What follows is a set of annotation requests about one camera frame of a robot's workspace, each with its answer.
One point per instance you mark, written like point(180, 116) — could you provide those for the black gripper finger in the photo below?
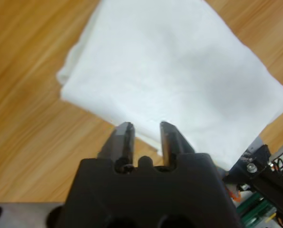
point(122, 145)
point(173, 145)

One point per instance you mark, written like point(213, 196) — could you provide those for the white t-shirt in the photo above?
point(167, 78)

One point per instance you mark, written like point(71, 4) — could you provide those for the green ribbed panel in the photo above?
point(255, 209)

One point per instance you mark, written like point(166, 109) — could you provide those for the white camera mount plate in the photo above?
point(247, 154)

